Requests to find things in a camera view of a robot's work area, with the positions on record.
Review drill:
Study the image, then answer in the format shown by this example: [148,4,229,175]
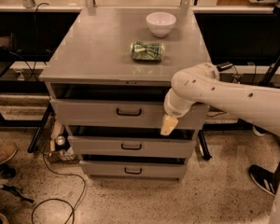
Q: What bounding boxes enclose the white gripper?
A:
[161,89,194,136]

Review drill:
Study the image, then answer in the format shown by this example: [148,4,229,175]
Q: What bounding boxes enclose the black power adapter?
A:
[217,62,232,72]

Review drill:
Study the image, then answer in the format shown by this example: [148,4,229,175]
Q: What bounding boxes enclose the grey drawer cabinet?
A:
[39,7,219,182]

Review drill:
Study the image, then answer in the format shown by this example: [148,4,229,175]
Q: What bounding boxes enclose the white ceramic bowl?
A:
[146,12,176,37]

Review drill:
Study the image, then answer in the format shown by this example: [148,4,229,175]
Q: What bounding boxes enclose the grey top drawer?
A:
[49,98,209,130]

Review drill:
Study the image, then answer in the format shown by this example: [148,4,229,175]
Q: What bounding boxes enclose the grey middle drawer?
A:
[68,135,196,158]

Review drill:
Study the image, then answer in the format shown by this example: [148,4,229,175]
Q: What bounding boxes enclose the wire basket with items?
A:
[44,120,77,163]

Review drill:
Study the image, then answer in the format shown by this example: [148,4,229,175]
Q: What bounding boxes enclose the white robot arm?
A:
[161,63,280,224]

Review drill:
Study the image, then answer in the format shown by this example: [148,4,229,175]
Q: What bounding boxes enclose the green drink can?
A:
[131,41,165,61]

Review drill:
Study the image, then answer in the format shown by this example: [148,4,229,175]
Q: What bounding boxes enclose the grey bottom drawer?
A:
[79,161,187,179]

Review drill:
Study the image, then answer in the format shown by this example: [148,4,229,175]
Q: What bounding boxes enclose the tan shoe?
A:
[0,145,17,165]

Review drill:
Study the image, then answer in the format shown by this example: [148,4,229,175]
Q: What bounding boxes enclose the grey drawer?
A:
[68,135,196,158]
[49,98,209,130]
[79,161,187,179]

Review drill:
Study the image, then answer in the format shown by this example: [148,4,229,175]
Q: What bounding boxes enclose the black floor cable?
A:
[31,152,88,224]

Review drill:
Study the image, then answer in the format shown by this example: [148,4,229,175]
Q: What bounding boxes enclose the black chair base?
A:
[0,164,34,203]

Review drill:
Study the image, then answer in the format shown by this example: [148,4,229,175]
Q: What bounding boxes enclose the black white sneaker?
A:
[248,165,277,196]

